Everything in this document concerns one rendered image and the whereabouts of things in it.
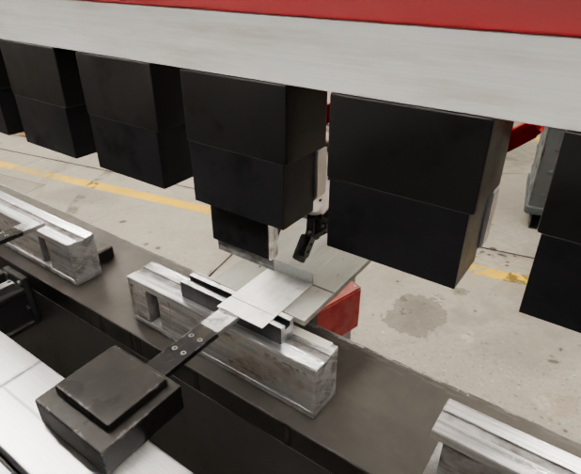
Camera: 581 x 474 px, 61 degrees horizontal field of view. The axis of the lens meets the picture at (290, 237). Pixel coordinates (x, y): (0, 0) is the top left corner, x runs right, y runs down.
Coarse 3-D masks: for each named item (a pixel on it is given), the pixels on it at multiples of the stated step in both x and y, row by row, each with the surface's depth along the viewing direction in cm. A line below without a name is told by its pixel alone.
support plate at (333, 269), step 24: (288, 240) 89; (240, 264) 82; (312, 264) 82; (336, 264) 82; (360, 264) 82; (240, 288) 76; (312, 288) 76; (336, 288) 76; (288, 312) 71; (312, 312) 71
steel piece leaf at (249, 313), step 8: (224, 304) 73; (232, 304) 73; (240, 304) 73; (232, 312) 71; (240, 312) 71; (248, 312) 71; (256, 312) 71; (264, 312) 71; (248, 320) 69; (256, 320) 69; (264, 320) 69
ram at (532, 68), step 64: (0, 0) 71; (64, 0) 62; (128, 0) 56; (192, 0) 50; (256, 0) 46; (320, 0) 42; (384, 0) 39; (448, 0) 36; (512, 0) 34; (576, 0) 32; (192, 64) 54; (256, 64) 49; (320, 64) 45; (384, 64) 41; (448, 64) 38; (512, 64) 36; (576, 64) 34; (576, 128) 35
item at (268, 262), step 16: (224, 224) 67; (240, 224) 65; (256, 224) 63; (224, 240) 68; (240, 240) 66; (256, 240) 64; (272, 240) 64; (240, 256) 69; (256, 256) 67; (272, 256) 65
